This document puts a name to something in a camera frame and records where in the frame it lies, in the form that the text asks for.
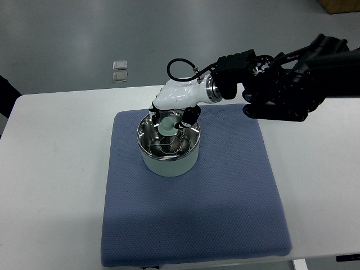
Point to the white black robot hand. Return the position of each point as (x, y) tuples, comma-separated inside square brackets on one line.
[(184, 96)]

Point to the glass lid green knob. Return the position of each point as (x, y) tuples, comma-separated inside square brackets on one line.
[(148, 130)]

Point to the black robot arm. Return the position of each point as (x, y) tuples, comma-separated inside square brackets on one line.
[(290, 86)]

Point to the mint green pot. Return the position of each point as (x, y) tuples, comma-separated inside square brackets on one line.
[(171, 168)]

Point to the lower metal floor plate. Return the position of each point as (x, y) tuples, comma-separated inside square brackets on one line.
[(120, 76)]

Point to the metal floor plate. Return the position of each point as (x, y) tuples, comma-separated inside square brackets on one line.
[(120, 76), (119, 65)]

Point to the upper metal floor plate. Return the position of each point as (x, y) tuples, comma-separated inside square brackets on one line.
[(119, 65)]

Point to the blue textured mat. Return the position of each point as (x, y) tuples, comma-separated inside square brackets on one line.
[(226, 207)]

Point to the cardboard box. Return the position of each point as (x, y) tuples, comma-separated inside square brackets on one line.
[(339, 6)]

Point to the person in dark clothes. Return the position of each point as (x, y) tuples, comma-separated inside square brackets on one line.
[(9, 95)]

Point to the wire steaming rack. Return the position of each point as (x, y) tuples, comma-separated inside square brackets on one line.
[(169, 146)]

